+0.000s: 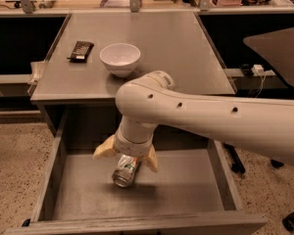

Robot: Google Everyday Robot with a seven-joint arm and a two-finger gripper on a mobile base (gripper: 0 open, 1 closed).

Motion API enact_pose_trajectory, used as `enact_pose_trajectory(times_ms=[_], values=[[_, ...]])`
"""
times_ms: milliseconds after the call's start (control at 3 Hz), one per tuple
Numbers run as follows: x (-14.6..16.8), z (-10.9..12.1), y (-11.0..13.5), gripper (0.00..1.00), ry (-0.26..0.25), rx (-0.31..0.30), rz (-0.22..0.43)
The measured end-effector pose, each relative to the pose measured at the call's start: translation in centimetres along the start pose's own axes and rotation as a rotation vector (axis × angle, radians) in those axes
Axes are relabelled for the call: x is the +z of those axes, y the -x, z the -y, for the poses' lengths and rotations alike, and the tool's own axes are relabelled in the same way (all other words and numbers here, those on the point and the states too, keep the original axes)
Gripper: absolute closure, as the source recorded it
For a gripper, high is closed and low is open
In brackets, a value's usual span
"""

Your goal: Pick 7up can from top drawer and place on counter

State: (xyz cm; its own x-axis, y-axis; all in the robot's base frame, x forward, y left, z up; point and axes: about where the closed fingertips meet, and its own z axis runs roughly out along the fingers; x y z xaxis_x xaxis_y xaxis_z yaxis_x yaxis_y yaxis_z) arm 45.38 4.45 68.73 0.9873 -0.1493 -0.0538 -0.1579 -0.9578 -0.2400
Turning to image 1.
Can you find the grey cabinet counter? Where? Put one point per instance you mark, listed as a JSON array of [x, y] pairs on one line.
[[95, 44]]

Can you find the grey open top drawer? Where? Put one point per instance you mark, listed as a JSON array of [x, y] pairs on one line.
[[192, 193]]

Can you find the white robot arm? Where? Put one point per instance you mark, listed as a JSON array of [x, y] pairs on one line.
[[262, 126]]

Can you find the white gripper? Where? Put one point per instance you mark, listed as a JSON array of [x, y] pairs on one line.
[[131, 146]]

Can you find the dark brown snack bar packet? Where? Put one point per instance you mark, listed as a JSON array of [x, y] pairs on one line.
[[80, 52]]

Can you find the silver green 7up can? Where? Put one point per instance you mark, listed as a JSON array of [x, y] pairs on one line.
[[125, 171]]

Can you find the white ceramic bowl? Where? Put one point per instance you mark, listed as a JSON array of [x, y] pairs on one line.
[[120, 59]]

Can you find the black rolling table stand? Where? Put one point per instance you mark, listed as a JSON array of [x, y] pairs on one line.
[[237, 166]]

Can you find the white power adapter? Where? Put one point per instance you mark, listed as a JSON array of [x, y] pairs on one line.
[[257, 69]]

